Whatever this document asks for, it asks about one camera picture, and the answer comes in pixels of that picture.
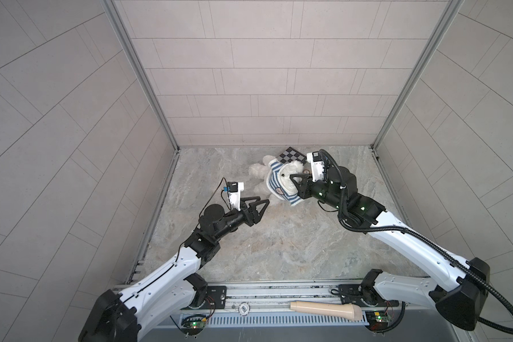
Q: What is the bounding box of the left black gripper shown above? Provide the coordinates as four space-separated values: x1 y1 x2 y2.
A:
209 197 268 243

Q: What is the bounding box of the blue white striped sweater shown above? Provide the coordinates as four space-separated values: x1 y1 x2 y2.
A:
265 158 304 206

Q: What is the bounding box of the white teddy bear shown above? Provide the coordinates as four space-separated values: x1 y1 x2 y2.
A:
249 155 304 205

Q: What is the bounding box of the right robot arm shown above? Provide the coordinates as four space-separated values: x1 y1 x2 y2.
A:
289 167 494 331

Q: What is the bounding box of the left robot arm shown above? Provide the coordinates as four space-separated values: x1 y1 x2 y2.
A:
78 197 269 341

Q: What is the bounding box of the black folded chess board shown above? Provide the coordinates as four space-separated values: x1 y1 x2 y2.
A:
277 147 307 165

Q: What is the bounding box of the white round knob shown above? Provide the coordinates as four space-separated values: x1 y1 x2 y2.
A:
238 302 250 316

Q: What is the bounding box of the left green circuit board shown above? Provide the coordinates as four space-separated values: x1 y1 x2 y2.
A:
180 314 209 336

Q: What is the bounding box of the green circuit board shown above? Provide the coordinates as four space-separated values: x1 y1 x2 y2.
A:
180 314 209 336
364 311 390 331

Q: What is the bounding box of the right green circuit board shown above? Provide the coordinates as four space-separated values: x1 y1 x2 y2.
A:
364 311 390 331

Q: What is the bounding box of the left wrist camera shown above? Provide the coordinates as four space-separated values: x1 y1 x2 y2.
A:
224 182 245 210

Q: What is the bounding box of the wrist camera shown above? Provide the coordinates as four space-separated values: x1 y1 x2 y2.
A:
224 182 245 210
306 151 325 182

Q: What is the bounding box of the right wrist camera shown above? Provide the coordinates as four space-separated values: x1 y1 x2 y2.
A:
306 151 325 182

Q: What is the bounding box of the aluminium mounting rail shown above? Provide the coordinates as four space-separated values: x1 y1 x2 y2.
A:
115 279 460 315

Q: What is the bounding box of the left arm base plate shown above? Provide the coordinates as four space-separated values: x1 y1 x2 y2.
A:
188 286 227 310

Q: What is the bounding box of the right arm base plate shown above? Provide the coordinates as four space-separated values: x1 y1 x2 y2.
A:
331 284 400 308

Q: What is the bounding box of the beige handle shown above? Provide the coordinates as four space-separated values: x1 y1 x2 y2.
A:
290 301 363 321

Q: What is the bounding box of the black corrugated cable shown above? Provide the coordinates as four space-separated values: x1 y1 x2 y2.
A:
318 148 513 336

